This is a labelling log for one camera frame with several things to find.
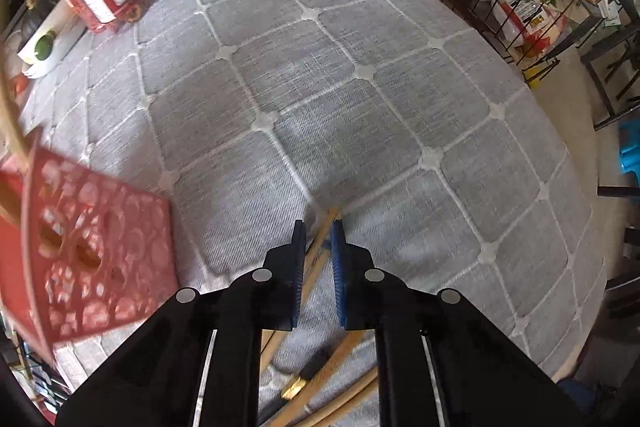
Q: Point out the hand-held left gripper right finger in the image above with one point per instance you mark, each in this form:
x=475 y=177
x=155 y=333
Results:
x=339 y=287

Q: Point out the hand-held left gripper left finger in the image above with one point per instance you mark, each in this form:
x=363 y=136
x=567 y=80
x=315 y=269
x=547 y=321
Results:
x=299 y=287

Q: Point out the pink lattice chopstick holder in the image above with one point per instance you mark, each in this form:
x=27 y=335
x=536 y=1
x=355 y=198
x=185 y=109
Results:
x=90 y=257

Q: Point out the grey checked tablecloth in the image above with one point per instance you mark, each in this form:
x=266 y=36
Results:
x=325 y=107

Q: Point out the yellow packet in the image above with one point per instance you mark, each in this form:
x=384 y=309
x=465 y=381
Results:
x=537 y=76

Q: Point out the black metal chair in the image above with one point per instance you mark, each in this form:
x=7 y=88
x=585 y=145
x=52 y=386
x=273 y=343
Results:
x=620 y=192

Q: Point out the blue plastic stool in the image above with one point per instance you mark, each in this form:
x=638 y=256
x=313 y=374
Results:
x=631 y=152

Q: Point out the red and white packet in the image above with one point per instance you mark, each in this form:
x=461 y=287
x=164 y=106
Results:
x=530 y=24

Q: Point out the black dining table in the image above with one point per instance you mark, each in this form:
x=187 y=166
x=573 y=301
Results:
x=596 y=87

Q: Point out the small tangerine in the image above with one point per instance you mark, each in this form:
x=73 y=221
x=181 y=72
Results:
x=19 y=84

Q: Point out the white box with green circle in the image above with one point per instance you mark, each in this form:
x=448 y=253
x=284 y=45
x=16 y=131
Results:
x=50 y=42

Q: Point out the dark green pumpkin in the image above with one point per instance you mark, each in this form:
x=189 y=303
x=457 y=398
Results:
x=30 y=19

